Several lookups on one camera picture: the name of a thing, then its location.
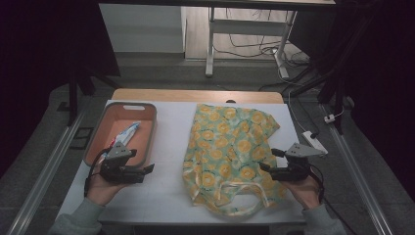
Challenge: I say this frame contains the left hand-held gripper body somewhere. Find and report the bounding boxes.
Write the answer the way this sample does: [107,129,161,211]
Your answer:
[99,141,147,184]

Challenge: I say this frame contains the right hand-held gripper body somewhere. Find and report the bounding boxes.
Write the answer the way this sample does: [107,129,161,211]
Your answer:
[269,142,328,182]

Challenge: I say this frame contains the white blue toothpaste tube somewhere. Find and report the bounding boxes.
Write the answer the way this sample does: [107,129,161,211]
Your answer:
[109,120,142,150]

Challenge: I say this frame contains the orange plastic basket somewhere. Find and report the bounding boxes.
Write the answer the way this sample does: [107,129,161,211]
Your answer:
[83,101,159,168]

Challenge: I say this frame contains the green yellow floral cloth bag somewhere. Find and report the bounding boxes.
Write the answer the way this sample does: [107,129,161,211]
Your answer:
[181,103,289,218]

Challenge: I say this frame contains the person's left hand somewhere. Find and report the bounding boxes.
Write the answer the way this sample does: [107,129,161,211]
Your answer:
[85,163,131,207]

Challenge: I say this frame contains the person's right hand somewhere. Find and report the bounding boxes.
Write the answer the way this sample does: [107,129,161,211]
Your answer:
[281,175,323,211]

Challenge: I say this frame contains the white table mat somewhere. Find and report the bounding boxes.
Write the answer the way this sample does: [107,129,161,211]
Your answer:
[57,100,307,226]

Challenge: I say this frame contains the white power strip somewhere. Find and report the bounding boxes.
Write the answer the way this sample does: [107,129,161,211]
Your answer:
[301,130,329,155]

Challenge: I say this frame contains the black floor plate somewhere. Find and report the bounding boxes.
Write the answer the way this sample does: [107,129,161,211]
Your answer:
[69,126,95,151]

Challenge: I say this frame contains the black stand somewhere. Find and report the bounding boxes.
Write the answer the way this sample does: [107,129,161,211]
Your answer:
[67,65,121,127]
[288,13,376,135]

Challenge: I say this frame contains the wooden table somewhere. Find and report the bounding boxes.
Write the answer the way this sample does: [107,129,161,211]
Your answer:
[111,88,285,105]

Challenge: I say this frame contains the white cabinet panel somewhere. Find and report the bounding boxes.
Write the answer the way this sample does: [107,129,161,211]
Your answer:
[99,3,188,54]

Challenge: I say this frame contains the right hand-held gripper cable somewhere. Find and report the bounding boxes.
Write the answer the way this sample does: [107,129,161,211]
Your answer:
[308,164,360,235]

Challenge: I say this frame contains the hand-held gripper cable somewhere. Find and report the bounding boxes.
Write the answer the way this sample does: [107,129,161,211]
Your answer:
[83,147,113,198]
[308,164,360,235]

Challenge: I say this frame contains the left hand-held gripper cable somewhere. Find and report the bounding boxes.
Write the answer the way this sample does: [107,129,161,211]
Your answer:
[83,147,113,198]

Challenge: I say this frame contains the aluminium rail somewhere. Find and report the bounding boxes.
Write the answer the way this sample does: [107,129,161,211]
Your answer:
[5,109,87,235]
[320,103,394,235]

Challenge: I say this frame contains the black floor cables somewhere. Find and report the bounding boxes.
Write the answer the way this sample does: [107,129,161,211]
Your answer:
[213,8,322,138]

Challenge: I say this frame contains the white desk frame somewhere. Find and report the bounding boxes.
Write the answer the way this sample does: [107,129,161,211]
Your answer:
[205,6,299,79]

